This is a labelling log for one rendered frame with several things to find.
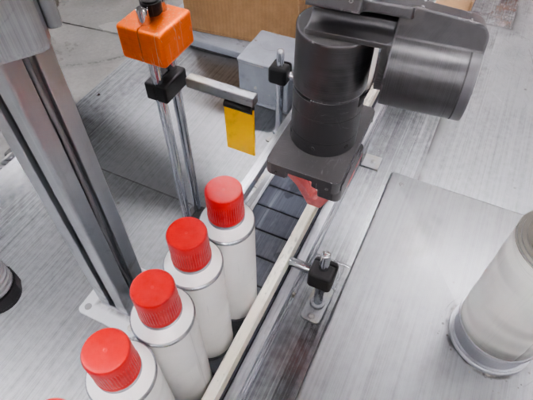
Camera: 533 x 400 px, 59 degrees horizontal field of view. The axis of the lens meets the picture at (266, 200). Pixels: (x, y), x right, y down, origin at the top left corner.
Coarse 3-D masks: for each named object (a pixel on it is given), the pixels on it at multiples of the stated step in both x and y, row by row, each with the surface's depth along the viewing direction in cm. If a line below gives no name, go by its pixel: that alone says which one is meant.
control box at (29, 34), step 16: (0, 0) 16; (16, 0) 16; (32, 0) 16; (48, 0) 17; (0, 16) 16; (16, 16) 16; (32, 16) 16; (48, 16) 17; (0, 32) 16; (16, 32) 16; (32, 32) 17; (48, 32) 17; (0, 48) 17; (16, 48) 17; (32, 48) 17; (48, 48) 18; (0, 64) 17
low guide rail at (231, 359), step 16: (368, 96) 74; (304, 224) 58; (288, 240) 57; (288, 256) 56; (272, 272) 54; (272, 288) 53; (256, 304) 52; (256, 320) 51; (240, 336) 49; (240, 352) 49; (224, 368) 47; (224, 384) 47
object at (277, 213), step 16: (288, 176) 68; (272, 192) 66; (288, 192) 66; (256, 208) 65; (272, 208) 65; (288, 208) 65; (304, 208) 65; (320, 208) 65; (256, 224) 63; (272, 224) 63; (288, 224) 63; (256, 240) 61; (272, 240) 61; (304, 240) 61; (256, 256) 60; (272, 256) 60; (256, 272) 58; (288, 272) 62
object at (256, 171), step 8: (288, 120) 64; (280, 128) 63; (280, 136) 62; (272, 144) 61; (264, 152) 60; (256, 160) 59; (264, 160) 59; (256, 168) 58; (264, 168) 59; (248, 176) 57; (256, 176) 58; (248, 184) 56; (248, 192) 57
